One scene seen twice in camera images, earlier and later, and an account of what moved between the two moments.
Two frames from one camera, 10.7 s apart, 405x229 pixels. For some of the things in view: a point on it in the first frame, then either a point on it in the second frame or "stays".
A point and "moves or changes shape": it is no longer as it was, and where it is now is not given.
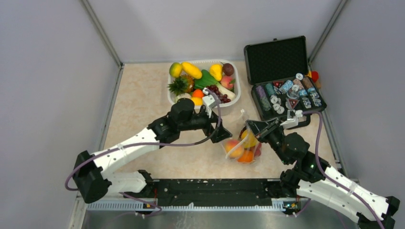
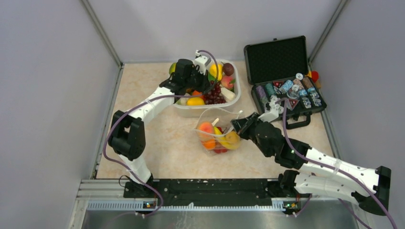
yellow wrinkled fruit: (249, 139) moves or changes shape
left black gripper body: (203, 121) -> (197, 79)
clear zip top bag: (244, 147) moves or changes shape
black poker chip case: (282, 88) stays
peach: (234, 148) moves or changes shape
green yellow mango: (175, 69) stays
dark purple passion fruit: (228, 69) stays
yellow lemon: (197, 101) stays
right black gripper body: (271, 133) -> (247, 131)
